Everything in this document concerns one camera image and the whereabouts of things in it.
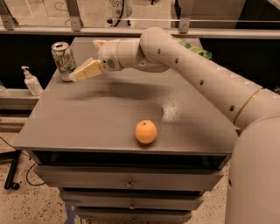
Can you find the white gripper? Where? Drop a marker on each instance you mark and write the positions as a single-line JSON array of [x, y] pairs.
[[108, 55]]

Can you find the green snack bag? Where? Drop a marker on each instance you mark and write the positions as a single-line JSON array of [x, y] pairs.
[[204, 53]]

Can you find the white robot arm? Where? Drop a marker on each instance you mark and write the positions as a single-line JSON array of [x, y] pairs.
[[253, 192]]

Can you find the orange fruit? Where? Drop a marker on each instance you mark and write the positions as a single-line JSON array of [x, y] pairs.
[[146, 131]]

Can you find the black stand leg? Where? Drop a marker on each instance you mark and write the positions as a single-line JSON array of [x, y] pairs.
[[13, 158]]

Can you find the metal window railing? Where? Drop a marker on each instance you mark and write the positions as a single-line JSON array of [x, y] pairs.
[[241, 19]]

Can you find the white pump bottle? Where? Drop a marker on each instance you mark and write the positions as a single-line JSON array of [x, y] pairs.
[[31, 82]]

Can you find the white background machine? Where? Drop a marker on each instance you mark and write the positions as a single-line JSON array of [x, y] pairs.
[[121, 10]]

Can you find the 7up soda can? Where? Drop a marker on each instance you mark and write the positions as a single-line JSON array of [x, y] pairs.
[[64, 59]]

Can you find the grey drawer cabinet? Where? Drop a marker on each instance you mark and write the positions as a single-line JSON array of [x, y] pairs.
[[81, 136]]

